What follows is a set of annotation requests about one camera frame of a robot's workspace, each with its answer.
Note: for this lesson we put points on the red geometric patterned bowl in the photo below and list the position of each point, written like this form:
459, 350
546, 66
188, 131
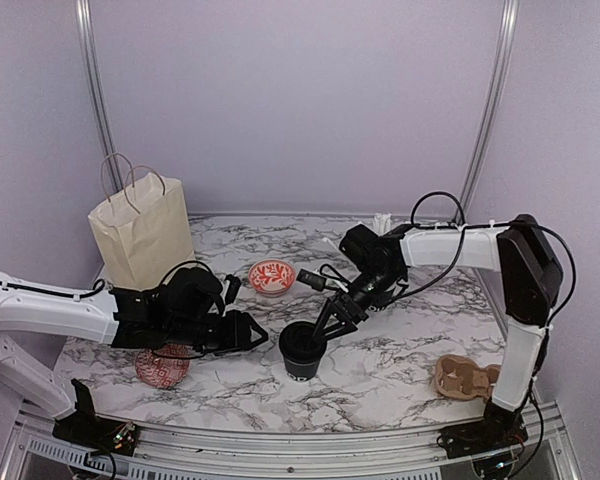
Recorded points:
164, 370

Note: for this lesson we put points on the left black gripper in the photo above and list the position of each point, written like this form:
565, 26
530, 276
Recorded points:
238, 335

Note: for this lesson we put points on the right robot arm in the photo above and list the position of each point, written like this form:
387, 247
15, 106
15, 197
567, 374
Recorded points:
531, 277

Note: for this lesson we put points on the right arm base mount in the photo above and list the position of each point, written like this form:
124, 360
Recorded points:
497, 429

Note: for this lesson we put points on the red floral small bowl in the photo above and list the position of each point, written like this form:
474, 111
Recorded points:
271, 277

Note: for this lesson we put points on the aluminium front rail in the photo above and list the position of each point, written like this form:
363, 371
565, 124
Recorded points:
170, 452

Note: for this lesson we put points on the black paper coffee cup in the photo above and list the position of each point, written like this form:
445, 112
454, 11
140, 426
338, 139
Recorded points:
301, 369

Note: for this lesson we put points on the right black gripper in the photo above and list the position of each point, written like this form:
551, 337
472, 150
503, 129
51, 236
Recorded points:
354, 311

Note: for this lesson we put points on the brown cardboard cup carrier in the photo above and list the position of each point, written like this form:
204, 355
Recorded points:
460, 378

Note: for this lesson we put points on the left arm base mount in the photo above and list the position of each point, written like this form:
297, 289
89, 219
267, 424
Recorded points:
85, 428

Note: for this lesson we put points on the black plastic cup lid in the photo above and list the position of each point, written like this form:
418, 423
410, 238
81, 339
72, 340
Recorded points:
297, 344

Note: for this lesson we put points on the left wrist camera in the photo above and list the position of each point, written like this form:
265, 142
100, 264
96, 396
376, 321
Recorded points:
233, 286

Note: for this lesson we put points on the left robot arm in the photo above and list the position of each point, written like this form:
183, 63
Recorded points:
189, 306

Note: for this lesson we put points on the beige paper bag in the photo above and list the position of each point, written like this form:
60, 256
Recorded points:
143, 230

